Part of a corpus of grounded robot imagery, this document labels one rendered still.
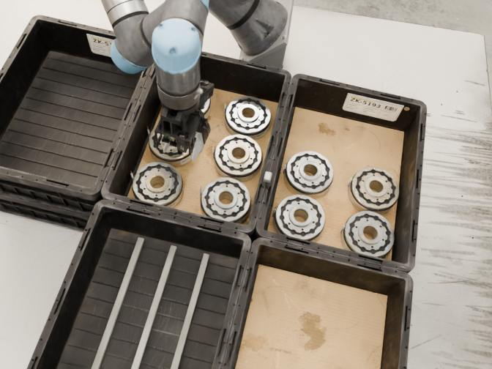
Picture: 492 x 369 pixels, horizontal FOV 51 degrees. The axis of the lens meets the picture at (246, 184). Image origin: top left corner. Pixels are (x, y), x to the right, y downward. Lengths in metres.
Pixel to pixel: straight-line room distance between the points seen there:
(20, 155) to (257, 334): 0.63
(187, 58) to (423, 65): 0.91
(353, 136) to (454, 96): 0.43
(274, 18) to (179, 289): 0.68
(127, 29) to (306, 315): 0.63
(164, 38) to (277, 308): 0.54
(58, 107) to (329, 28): 0.81
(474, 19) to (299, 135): 1.87
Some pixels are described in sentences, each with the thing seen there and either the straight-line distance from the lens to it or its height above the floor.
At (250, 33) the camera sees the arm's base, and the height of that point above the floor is 0.88.
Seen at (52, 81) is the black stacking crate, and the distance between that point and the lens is 1.31.
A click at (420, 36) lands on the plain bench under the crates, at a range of 1.67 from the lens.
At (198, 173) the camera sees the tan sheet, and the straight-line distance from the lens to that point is 1.12.
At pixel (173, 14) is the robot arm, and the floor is 1.18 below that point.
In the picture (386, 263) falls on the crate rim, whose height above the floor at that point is 0.93.
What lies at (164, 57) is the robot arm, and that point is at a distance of 0.83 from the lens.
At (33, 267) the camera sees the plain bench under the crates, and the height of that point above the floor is 0.70.
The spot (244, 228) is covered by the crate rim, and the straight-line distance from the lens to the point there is 0.96.
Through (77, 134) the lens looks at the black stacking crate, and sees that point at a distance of 1.21.
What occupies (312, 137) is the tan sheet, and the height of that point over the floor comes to 0.83.
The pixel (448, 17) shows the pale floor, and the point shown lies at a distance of 2.88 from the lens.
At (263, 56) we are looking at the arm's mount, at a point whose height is 0.83.
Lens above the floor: 1.81
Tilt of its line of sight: 62 degrees down
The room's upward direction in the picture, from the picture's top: 8 degrees clockwise
